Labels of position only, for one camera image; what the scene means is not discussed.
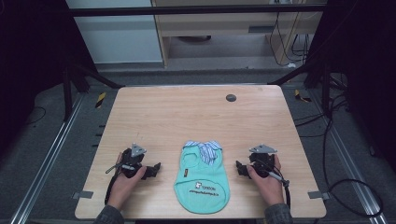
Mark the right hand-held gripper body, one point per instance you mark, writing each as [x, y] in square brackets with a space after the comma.
[263, 161]

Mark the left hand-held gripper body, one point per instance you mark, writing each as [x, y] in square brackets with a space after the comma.
[130, 160]

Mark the person's left hand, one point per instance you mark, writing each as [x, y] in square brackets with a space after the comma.
[124, 188]

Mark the person's right hand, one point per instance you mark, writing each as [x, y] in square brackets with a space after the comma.
[269, 189]

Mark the teal pet shirt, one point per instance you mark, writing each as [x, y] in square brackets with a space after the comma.
[202, 180]

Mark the yellow black hazard tape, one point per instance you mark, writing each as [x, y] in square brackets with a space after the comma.
[100, 100]
[301, 97]

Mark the grey round table grommet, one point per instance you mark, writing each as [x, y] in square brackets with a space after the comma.
[231, 98]

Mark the black metal stand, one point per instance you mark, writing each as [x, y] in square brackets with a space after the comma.
[325, 90]
[67, 93]

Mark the white cabinet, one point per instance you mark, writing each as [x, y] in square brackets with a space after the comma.
[118, 37]

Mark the light wooden desk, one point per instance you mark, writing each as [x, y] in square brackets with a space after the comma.
[218, 23]

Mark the grey metal table bracket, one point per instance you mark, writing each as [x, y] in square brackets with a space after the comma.
[318, 195]
[82, 195]

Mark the aluminium floor rail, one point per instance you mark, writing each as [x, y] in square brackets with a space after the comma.
[46, 158]
[348, 161]

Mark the black horizontal frame bar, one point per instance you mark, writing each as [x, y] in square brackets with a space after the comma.
[193, 11]

